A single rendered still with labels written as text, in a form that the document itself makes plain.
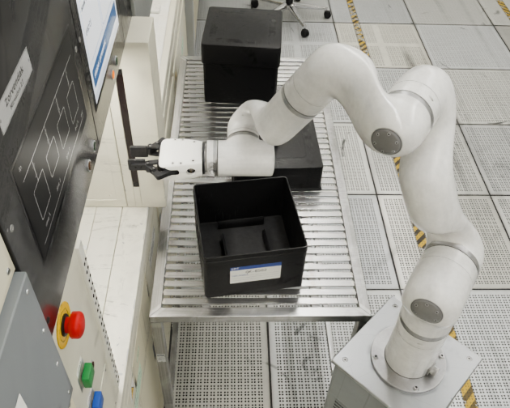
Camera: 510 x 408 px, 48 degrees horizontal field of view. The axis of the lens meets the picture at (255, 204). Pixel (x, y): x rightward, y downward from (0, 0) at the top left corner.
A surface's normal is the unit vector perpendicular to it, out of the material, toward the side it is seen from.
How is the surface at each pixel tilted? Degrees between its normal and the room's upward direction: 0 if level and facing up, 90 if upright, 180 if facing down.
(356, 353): 0
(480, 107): 0
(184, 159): 7
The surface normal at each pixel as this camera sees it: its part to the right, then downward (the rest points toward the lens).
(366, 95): -0.82, -0.18
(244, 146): 0.04, -0.58
